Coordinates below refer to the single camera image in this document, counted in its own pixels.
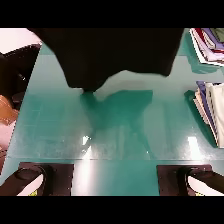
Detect brown garment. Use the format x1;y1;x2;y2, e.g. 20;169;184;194
0;94;20;125

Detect black T-shirt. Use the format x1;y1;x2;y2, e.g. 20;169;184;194
27;27;185;93

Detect green garment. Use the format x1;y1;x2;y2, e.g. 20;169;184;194
213;27;224;42

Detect pink garment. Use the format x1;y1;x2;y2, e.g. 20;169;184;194
0;120;17;152

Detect black garment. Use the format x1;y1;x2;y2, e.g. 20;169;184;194
0;43;43;112

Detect cream garment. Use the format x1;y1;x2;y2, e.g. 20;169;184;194
204;82;224;150

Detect red garment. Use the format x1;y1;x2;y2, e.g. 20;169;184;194
194;27;224;55

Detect white garment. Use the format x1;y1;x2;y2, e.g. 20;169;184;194
188;28;224;68

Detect purple garment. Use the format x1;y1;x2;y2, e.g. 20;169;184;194
201;27;224;51
193;80;222;143

